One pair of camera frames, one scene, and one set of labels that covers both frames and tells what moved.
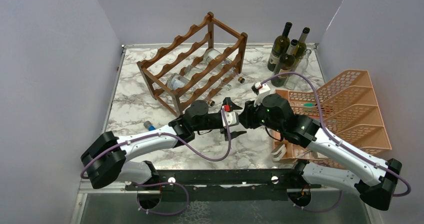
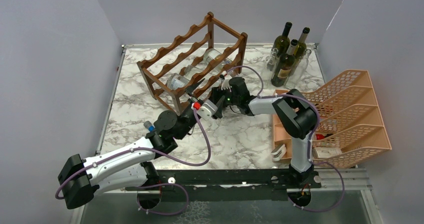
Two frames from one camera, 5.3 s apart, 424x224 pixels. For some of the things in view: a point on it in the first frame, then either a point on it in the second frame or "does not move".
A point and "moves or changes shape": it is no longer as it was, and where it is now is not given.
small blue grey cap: (148, 125) does not move
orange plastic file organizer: (349, 111) does not move
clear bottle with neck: (218, 83) moves or changes shape
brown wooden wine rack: (197, 60) does not move
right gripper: (247, 117) to (216, 94)
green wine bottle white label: (285, 64) does not move
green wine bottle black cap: (280, 47) does not move
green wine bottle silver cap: (301, 45) does not move
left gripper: (233, 107) to (189, 91)
